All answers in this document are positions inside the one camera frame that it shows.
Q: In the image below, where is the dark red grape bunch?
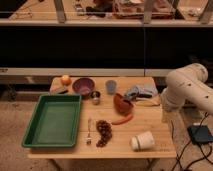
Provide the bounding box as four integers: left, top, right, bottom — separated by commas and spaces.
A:
96, 120, 112, 147

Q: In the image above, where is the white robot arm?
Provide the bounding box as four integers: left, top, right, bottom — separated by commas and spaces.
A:
161, 63, 213, 116

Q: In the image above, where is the purple bowl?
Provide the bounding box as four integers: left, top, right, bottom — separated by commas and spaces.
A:
72, 77, 95, 96

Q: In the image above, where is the red-brown bowl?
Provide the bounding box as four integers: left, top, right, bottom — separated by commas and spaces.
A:
113, 93, 133, 115

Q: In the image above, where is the blue plastic cup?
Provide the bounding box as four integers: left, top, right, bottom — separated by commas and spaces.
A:
105, 80, 117, 95

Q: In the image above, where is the small metal cup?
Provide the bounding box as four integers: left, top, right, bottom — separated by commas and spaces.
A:
91, 91, 101, 105

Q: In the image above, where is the blue-grey cloth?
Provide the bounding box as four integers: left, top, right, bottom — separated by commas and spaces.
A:
124, 84, 158, 97

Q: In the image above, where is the orange carrot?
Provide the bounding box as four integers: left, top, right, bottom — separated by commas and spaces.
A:
111, 113, 134, 125

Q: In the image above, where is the orange fruit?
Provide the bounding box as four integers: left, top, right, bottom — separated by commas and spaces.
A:
61, 75, 71, 86

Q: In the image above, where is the yellow banana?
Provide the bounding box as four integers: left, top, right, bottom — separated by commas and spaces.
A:
135, 97, 160, 107

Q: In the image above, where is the metal fork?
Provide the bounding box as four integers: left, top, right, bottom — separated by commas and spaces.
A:
86, 118, 92, 145

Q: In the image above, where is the green plastic tray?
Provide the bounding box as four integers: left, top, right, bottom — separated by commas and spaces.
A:
22, 94, 81, 148

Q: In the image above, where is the white cylindrical container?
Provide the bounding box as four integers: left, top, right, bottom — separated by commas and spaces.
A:
130, 131, 155, 151

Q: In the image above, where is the black device on floor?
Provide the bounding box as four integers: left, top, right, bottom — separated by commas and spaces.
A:
187, 125, 213, 144

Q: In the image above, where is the black-handled tool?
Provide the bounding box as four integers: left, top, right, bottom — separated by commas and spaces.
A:
124, 94, 152, 101

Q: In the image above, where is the black cable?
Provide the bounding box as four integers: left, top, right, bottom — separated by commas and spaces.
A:
170, 113, 213, 171

